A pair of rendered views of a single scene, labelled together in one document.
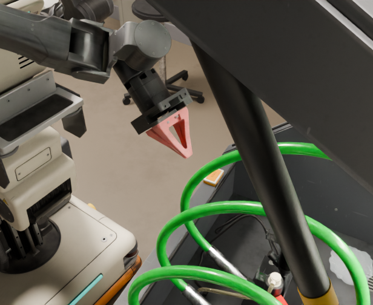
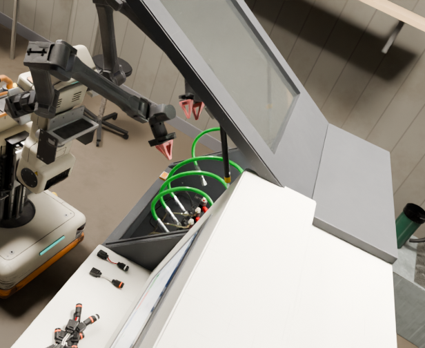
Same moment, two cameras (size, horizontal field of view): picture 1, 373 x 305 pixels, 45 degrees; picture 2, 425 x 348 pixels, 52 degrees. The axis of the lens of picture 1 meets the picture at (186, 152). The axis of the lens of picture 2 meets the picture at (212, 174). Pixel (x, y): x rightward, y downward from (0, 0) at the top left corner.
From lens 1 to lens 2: 1.06 m
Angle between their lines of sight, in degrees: 20
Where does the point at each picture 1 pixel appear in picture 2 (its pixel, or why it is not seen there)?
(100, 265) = (64, 230)
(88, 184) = not seen: hidden behind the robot
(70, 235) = (42, 210)
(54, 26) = (134, 99)
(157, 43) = (172, 113)
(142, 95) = (158, 131)
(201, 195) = (159, 183)
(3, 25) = (121, 96)
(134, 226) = not seen: hidden behind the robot
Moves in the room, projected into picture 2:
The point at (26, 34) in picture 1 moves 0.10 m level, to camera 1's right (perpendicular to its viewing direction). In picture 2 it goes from (127, 100) to (154, 106)
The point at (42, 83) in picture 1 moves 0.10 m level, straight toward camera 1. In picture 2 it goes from (78, 111) to (85, 123)
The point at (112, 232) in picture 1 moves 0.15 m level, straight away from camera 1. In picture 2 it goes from (71, 212) to (67, 195)
